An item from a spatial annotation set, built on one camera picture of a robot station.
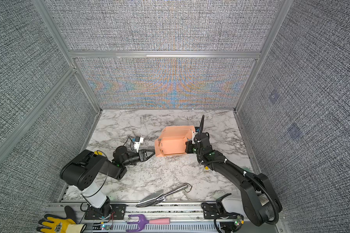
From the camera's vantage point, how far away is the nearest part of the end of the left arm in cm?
Result: 71

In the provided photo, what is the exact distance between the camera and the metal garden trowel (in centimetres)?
78

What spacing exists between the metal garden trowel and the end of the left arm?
0.66ft
